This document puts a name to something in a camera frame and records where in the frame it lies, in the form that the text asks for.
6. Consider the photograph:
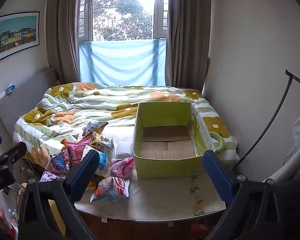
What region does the grey headboard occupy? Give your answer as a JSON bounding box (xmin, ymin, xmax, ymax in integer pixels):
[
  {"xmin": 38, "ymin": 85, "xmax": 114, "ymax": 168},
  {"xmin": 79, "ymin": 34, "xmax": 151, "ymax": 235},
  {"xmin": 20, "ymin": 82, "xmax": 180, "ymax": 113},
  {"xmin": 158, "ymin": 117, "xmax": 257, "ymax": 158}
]
[{"xmin": 0, "ymin": 67, "xmax": 58, "ymax": 137}]

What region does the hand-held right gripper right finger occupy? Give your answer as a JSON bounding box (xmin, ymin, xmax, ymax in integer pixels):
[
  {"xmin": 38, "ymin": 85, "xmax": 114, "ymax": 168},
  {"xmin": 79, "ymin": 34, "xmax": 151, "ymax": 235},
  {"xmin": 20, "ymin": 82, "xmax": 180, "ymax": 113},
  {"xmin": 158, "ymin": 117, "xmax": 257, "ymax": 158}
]
[{"xmin": 202, "ymin": 150, "xmax": 300, "ymax": 240}]

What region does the blue red snack packet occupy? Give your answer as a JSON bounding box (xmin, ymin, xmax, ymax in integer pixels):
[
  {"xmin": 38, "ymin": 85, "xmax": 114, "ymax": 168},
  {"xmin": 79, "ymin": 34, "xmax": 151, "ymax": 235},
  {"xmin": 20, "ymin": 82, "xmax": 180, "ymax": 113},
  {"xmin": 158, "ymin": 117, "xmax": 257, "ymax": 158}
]
[{"xmin": 45, "ymin": 152, "xmax": 70, "ymax": 175}]

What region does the pile of assorted snack bags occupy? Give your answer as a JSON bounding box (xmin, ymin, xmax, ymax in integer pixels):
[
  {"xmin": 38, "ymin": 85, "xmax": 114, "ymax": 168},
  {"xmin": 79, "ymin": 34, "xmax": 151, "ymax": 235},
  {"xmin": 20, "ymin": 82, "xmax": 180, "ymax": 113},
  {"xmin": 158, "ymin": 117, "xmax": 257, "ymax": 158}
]
[{"xmin": 61, "ymin": 121, "xmax": 115, "ymax": 163}]

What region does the framed house picture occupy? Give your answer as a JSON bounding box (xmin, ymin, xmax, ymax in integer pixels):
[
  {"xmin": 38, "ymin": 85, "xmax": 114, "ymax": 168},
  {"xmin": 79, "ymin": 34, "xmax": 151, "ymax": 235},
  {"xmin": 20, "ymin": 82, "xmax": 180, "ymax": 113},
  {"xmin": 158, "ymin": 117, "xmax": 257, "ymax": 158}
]
[{"xmin": 0, "ymin": 11, "xmax": 40, "ymax": 64}]

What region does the brown curtain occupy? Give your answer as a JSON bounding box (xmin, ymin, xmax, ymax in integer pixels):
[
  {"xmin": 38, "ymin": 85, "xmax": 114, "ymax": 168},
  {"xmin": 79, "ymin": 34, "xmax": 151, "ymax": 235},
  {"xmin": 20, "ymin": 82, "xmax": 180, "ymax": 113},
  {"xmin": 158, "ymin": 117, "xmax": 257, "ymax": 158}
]
[
  {"xmin": 165, "ymin": 0, "xmax": 212, "ymax": 93},
  {"xmin": 45, "ymin": 0, "xmax": 95, "ymax": 84}
]

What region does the floral blanket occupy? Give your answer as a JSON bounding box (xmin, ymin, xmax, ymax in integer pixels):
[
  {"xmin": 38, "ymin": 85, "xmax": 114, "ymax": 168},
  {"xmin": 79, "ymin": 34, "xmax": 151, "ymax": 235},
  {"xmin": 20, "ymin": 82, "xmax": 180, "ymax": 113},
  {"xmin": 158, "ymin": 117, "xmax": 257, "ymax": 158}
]
[{"xmin": 13, "ymin": 82, "xmax": 239, "ymax": 170}]

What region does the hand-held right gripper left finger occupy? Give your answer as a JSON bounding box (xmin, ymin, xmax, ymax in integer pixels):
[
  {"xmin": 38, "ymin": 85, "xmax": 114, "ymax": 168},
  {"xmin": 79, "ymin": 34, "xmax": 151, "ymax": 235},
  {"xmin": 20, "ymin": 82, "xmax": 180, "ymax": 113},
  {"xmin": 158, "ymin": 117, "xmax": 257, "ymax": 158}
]
[{"xmin": 19, "ymin": 150, "xmax": 100, "ymax": 240}]

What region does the window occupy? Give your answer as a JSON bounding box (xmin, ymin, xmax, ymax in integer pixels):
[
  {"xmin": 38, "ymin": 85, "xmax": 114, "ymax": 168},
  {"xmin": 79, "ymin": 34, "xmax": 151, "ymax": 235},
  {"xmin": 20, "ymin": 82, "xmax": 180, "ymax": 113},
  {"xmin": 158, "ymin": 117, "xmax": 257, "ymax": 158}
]
[{"xmin": 77, "ymin": 0, "xmax": 169, "ymax": 42}]

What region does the green cardboard box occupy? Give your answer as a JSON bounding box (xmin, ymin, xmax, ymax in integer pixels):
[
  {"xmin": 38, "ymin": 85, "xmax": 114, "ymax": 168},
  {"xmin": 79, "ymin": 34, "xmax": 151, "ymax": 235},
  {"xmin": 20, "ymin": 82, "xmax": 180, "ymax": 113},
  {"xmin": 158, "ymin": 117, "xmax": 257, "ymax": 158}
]
[{"xmin": 132, "ymin": 102, "xmax": 217, "ymax": 178}]

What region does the gold snack packet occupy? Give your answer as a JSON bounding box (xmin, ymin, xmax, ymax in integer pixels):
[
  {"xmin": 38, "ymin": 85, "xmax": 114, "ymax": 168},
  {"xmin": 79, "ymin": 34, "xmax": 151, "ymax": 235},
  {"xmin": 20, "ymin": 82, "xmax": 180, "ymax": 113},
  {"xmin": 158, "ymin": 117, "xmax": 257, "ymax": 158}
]
[{"xmin": 86, "ymin": 175, "xmax": 103, "ymax": 190}]

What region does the black stand pole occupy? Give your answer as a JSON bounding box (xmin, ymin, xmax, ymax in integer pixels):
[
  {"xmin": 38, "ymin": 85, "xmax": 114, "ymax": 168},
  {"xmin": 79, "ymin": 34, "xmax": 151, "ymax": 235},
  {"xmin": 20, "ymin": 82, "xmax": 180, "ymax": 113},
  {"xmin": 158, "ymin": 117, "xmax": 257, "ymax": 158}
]
[{"xmin": 234, "ymin": 69, "xmax": 300, "ymax": 168}]

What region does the green ring handle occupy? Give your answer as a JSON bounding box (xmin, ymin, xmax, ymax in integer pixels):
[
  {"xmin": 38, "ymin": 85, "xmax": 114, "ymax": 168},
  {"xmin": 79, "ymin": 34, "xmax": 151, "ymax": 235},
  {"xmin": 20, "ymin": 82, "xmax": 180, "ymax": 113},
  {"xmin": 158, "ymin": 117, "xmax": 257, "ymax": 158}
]
[{"xmin": 209, "ymin": 131, "xmax": 227, "ymax": 153}]

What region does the light blue cloth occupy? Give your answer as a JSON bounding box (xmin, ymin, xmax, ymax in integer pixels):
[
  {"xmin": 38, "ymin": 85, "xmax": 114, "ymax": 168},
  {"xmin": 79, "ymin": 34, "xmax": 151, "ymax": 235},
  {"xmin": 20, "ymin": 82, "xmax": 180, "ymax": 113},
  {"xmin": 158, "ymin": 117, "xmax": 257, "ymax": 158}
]
[{"xmin": 79, "ymin": 39, "xmax": 167, "ymax": 87}]

